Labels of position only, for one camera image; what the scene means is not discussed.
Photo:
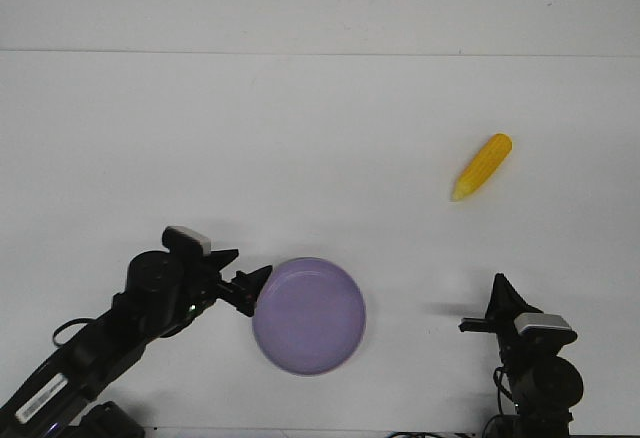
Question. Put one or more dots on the yellow corn cob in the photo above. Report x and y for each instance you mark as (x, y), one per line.
(482, 166)

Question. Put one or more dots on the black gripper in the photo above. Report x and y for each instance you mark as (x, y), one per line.
(202, 284)
(508, 304)

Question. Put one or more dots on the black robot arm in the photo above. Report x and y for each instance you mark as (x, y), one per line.
(536, 388)
(164, 293)

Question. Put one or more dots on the purple round plate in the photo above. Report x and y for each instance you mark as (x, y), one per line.
(310, 317)

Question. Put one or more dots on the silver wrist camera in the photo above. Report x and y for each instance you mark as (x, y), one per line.
(186, 242)
(527, 323)

